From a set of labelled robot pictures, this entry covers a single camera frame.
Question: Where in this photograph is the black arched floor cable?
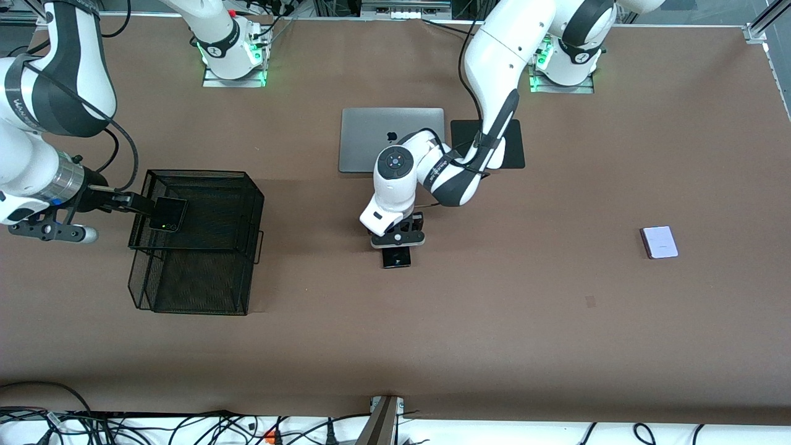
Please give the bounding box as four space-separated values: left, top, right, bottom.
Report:
0 381 93 416

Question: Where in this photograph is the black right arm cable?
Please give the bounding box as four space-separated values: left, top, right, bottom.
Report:
19 0 140 192

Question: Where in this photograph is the long black smartphone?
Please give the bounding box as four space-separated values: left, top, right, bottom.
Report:
382 246 413 269

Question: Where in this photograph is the aluminium corner profile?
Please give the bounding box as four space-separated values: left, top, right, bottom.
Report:
743 0 791 45

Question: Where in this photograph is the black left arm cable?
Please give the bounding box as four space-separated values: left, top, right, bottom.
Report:
411 19 495 208

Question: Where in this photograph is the aluminium frame post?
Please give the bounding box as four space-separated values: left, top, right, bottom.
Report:
357 396 405 445

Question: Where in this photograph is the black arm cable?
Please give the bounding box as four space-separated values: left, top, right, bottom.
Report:
411 19 495 208
19 0 140 192

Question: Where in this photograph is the black wire mesh organizer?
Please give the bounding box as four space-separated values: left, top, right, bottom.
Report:
127 169 265 316

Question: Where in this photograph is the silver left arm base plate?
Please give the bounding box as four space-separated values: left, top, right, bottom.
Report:
529 69 596 95

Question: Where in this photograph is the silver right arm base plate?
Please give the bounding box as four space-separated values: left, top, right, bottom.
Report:
202 61 268 88

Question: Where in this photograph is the black right camera mount bracket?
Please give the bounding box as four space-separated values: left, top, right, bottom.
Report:
8 210 84 242

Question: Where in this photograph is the black mouse pad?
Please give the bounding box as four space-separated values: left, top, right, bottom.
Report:
450 119 527 171

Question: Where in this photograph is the grey white power strip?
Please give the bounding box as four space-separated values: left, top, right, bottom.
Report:
360 0 453 20

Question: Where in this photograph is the lilac white phone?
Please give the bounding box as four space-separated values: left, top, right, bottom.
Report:
641 226 679 260

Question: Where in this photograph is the grey closed laptop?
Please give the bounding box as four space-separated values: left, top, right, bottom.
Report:
338 108 446 174

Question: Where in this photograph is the small black flip phone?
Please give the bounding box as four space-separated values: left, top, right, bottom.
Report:
147 196 190 234

